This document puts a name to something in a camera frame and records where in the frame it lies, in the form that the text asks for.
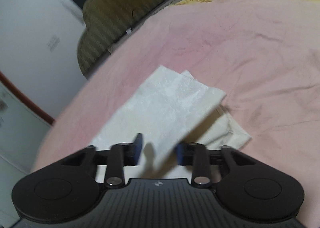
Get pink bed blanket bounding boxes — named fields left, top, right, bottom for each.
left=34, top=0, right=319, bottom=227

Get white floral wardrobe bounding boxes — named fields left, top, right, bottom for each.
left=1, top=73, right=54, bottom=227

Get white textured pants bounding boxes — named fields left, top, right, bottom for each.
left=92, top=66, right=251, bottom=179

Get olive striped headboard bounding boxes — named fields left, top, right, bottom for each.
left=77, top=0, right=167, bottom=75

